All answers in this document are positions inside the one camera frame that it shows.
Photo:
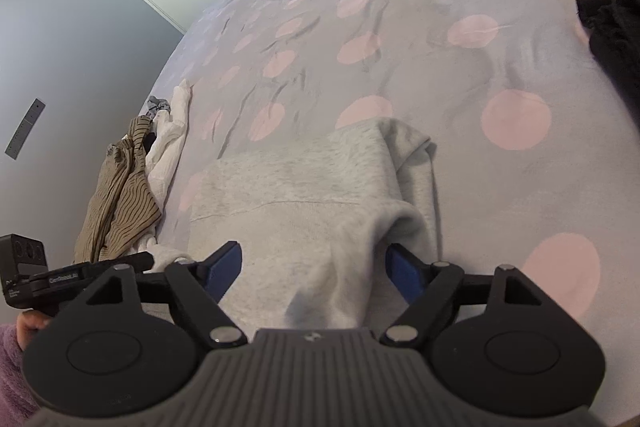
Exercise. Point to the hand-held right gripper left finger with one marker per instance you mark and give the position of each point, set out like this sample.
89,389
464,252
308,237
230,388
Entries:
227,268

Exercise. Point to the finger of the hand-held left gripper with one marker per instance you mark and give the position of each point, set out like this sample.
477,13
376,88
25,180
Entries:
130,259

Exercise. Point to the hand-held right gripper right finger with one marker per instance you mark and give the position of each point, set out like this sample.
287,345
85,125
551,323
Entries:
404,271

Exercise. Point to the light grey sweatshirt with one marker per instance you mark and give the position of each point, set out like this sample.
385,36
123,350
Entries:
300,197

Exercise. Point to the white knitted garment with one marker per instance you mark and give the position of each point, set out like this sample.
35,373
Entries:
167,147

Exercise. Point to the person's left hand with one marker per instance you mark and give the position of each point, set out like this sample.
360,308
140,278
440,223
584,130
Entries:
31,324

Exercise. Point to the brown striped garment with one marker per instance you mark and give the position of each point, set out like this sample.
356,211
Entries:
120,202

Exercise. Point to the small grey garment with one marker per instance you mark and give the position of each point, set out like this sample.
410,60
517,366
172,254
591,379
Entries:
160,106

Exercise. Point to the grey bedspread with pink dots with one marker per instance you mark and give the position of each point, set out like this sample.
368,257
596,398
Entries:
400,32

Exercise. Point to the black garment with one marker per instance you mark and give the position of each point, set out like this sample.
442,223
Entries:
617,37

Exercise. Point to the grey wall panel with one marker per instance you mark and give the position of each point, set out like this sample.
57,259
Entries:
25,127

